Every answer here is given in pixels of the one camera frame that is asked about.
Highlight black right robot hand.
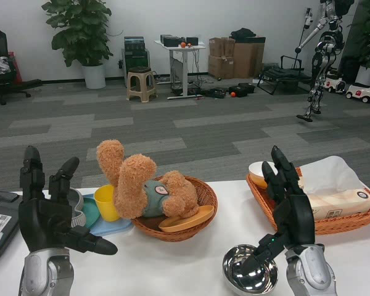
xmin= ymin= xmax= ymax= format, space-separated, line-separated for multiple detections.
xmin=242 ymin=145 xmax=316 ymax=280

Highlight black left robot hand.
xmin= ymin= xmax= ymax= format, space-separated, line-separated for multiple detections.
xmin=18 ymin=145 xmax=118 ymax=256

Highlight shiny metal bowl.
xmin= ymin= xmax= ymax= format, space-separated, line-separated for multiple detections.
xmin=221 ymin=244 xmax=279 ymax=294

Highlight grey bowl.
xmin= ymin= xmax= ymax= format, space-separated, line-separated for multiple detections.
xmin=67 ymin=187 xmax=88 ymax=228

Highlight white and orange bowl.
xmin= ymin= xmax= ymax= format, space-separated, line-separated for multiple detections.
xmin=248 ymin=160 xmax=280 ymax=189

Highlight green plate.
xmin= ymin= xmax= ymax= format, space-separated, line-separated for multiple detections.
xmin=81 ymin=197 xmax=101 ymax=231

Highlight rectangular wicker basket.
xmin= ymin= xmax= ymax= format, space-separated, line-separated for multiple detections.
xmin=245 ymin=166 xmax=370 ymax=236

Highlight orange tissue box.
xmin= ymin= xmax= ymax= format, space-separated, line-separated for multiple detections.
xmin=297 ymin=187 xmax=370 ymax=221

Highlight flat black device with labels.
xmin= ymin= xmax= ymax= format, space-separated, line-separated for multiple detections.
xmin=0 ymin=202 xmax=24 ymax=268

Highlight black cylindrical device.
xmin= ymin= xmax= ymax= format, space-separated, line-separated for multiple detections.
xmin=0 ymin=191 xmax=24 ymax=208

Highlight white tissue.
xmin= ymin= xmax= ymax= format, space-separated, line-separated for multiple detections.
xmin=297 ymin=155 xmax=366 ymax=197

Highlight yellow plastic cup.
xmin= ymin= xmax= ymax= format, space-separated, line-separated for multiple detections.
xmin=94 ymin=184 xmax=121 ymax=223

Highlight light blue tray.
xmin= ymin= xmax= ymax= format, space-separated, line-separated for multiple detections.
xmin=81 ymin=192 xmax=134 ymax=237

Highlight round wicker basket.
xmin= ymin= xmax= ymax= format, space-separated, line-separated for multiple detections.
xmin=131 ymin=175 xmax=219 ymax=242

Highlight brown teddy bear plush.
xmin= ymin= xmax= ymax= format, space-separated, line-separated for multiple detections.
xmin=96 ymin=139 xmax=200 ymax=220

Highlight orange plate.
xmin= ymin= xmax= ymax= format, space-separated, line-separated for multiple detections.
xmin=158 ymin=205 xmax=215 ymax=233

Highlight white toy car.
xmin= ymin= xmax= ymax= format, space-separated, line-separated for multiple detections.
xmin=324 ymin=76 xmax=347 ymax=94
xmin=345 ymin=81 xmax=370 ymax=105

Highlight black case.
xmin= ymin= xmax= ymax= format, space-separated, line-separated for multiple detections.
xmin=228 ymin=83 xmax=255 ymax=98

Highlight black office chair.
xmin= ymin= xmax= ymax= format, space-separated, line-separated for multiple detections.
xmin=0 ymin=17 xmax=43 ymax=106

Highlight black folding cot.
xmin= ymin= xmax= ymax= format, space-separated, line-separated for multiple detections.
xmin=257 ymin=55 xmax=314 ymax=96

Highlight white plant pot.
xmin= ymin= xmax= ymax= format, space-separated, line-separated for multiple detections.
xmin=81 ymin=64 xmax=107 ymax=90

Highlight red object behind chair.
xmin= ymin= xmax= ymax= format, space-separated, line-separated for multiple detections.
xmin=8 ymin=51 xmax=22 ymax=86

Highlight beige plastic stool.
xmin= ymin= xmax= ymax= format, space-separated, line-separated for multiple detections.
xmin=126 ymin=67 xmax=158 ymax=104

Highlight large cardboard box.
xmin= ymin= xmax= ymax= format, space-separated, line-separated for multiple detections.
xmin=232 ymin=36 xmax=266 ymax=79

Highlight medium cardboard box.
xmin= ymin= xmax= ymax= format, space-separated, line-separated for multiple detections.
xmin=208 ymin=54 xmax=235 ymax=80

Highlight silver humanoid robot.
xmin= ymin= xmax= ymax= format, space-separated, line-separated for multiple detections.
xmin=295 ymin=0 xmax=356 ymax=123

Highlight black equipment rack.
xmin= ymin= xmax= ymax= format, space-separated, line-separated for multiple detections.
xmin=121 ymin=36 xmax=152 ymax=88

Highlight small cardboard box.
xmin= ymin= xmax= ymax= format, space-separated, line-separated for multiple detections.
xmin=208 ymin=36 xmax=236 ymax=57

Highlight white standing desk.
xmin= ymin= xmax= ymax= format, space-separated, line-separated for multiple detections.
xmin=154 ymin=39 xmax=207 ymax=101

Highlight black bag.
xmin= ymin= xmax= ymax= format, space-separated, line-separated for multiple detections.
xmin=229 ymin=27 xmax=258 ymax=39

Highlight large green potted plant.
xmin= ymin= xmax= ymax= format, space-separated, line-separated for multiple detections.
xmin=41 ymin=0 xmax=113 ymax=68

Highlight black boxes on desk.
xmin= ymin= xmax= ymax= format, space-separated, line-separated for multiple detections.
xmin=160 ymin=34 xmax=199 ymax=47

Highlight white pot by wall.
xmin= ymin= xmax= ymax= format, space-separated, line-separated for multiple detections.
xmin=354 ymin=65 xmax=370 ymax=88

